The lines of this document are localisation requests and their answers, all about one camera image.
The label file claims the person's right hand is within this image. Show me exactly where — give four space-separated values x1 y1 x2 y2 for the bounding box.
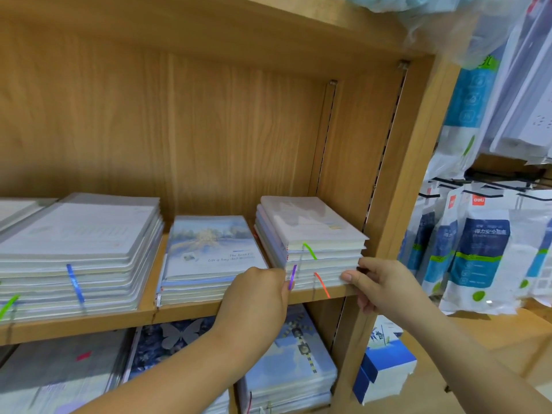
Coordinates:
340 256 432 333

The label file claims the person's left hand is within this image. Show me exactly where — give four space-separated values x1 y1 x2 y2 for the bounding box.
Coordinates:
211 267 290 359

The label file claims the sky cloud cover notebook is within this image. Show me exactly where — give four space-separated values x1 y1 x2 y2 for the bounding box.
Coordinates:
237 304 339 414

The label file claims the snowy tree notebook stack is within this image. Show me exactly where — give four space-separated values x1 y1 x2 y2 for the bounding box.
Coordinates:
155 214 269 307

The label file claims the blue butterfly cover notebook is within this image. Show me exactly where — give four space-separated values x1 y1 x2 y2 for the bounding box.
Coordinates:
125 316 232 414

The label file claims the pile of small notebooks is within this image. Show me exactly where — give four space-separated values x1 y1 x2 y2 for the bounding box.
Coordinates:
254 196 369 292

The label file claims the stack of sky photo notebooks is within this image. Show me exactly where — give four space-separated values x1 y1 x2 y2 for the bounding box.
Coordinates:
0 193 165 323

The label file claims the wooden shelf unit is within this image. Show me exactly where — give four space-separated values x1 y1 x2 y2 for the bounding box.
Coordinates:
0 0 462 414

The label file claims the pastel grid pattern notebook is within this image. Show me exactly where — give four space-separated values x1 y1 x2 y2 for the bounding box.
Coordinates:
0 330 132 414

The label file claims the stack of sage cover notebooks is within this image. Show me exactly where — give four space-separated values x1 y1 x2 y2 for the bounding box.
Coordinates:
0 198 58 235

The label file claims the person's right forearm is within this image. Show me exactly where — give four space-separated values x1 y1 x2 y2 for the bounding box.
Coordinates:
397 297 552 414

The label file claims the person's left forearm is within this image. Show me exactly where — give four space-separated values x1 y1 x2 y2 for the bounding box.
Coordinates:
78 327 260 414

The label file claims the blue white small box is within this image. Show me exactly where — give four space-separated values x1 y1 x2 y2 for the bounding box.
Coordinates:
354 316 419 404

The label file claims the light blue plastic bag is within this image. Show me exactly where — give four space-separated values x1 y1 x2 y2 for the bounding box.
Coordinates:
345 0 531 70

